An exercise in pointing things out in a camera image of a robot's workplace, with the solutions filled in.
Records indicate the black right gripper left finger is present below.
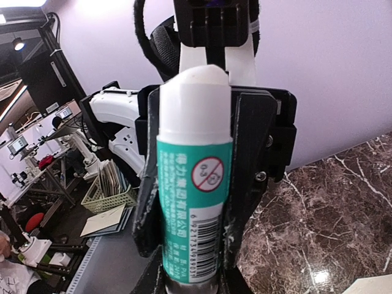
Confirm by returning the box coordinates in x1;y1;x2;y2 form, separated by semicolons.
131;246;165;294

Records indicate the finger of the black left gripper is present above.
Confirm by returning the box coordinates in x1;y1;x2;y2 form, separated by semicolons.
132;90;162;258

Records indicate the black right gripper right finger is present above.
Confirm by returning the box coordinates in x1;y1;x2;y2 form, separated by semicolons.
217;266;254;294

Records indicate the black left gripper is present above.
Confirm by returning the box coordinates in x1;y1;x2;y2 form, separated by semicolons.
136;85;297;270

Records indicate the small glue bottle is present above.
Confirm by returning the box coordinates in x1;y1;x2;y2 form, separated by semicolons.
157;65;233;293

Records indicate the cream envelope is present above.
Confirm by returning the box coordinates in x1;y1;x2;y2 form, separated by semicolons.
343;275;391;294

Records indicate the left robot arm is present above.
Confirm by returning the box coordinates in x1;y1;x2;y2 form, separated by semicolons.
80;81;297;270

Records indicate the green plastic basket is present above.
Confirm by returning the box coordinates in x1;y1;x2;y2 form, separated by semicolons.
80;177;138;214

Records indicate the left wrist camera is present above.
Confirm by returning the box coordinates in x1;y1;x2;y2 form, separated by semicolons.
134;1;260;86

